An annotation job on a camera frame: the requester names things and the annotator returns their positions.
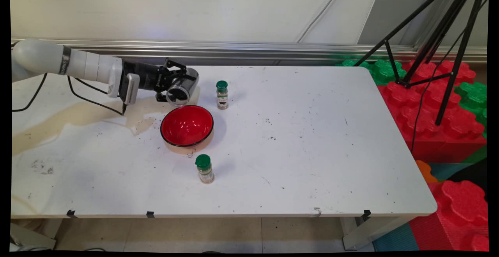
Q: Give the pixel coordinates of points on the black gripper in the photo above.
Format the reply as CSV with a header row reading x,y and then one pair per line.
x,y
148,77

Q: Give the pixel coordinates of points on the clear jar of dark seeds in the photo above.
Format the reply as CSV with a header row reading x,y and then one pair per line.
x,y
185,83

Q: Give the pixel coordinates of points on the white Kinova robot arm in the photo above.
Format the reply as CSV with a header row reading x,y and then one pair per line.
x,y
46,58

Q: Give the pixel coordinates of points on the red bowl with black rim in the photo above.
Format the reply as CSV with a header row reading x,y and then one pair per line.
x,y
187,126

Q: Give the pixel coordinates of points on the green-capped spice bottle, dark contents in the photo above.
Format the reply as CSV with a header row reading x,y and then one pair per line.
x,y
222,93

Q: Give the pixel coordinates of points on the green-capped spice bottle, light contents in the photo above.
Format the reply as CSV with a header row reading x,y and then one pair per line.
x,y
204,169

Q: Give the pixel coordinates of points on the black tape piece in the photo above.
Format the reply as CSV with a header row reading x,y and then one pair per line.
x,y
150,214
71,213
366,215

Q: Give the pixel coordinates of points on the green foam block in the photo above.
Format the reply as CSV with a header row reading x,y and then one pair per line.
x,y
473,97
384,71

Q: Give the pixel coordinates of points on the white table leg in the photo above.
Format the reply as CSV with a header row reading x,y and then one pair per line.
x,y
370,231

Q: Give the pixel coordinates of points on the orange foam piece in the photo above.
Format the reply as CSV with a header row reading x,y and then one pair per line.
x,y
425,171

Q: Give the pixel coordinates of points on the large red foam block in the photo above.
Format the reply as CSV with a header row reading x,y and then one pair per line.
x,y
440,132

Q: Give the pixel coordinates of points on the teal foam mat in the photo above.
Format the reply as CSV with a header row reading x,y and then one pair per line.
x,y
448,170

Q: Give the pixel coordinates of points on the black tripod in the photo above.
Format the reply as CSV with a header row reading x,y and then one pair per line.
x,y
461,54

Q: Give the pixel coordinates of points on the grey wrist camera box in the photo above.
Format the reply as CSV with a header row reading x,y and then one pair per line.
x,y
131,87

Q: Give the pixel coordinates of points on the aluminium wall rail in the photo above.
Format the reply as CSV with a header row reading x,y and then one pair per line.
x,y
273,50

